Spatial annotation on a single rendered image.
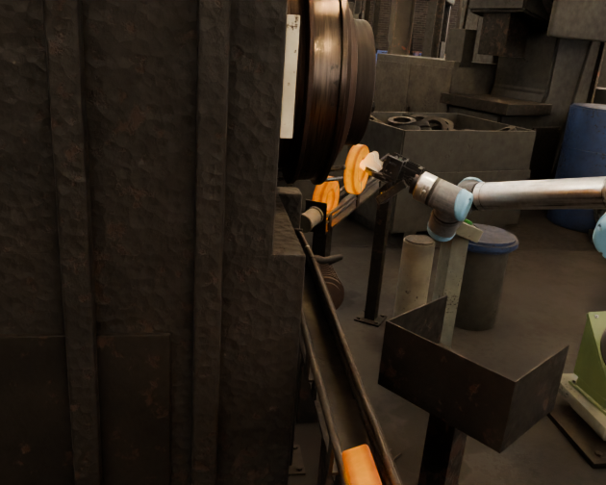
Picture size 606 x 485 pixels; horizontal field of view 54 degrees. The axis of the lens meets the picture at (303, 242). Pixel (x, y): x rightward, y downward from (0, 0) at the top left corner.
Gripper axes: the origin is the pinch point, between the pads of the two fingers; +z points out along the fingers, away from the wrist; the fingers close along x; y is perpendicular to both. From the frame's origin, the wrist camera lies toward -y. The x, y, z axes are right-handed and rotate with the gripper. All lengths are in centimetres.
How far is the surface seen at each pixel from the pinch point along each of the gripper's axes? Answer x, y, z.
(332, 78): 67, 33, -7
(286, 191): 32.2, -6.9, 7.4
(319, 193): 6.8, -12.5, 6.2
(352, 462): 125, 6, -46
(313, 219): 15.0, -18.0, 2.7
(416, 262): -31, -34, -26
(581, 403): -21, -48, -97
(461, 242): -45, -24, -37
